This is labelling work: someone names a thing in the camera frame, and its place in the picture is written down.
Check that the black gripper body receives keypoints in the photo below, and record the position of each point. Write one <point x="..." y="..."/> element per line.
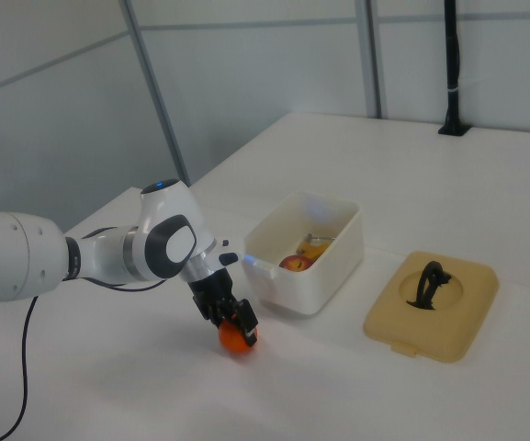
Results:
<point x="211" y="289"/>

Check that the cream plastic container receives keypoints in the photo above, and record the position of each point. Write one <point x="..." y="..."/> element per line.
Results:
<point x="301" y="289"/>

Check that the orange fruit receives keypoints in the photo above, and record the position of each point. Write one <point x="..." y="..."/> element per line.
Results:
<point x="232" y="342"/>

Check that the grey partition post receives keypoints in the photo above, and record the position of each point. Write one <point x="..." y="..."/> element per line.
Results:
<point x="371" y="59"/>
<point x="155" y="92"/>

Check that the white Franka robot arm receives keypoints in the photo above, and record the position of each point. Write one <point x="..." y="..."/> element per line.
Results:
<point x="12" y="252"/>

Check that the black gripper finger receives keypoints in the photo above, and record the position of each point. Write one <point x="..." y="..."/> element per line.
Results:
<point x="213" y="322"/>
<point x="248" y="319"/>

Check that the red apple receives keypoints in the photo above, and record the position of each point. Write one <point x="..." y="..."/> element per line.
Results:
<point x="296" y="263"/>

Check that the black pole with base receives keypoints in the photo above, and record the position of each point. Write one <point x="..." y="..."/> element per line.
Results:
<point x="452" y="46"/>

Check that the beige plastic lid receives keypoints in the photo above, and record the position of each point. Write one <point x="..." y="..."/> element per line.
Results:
<point x="457" y="331"/>

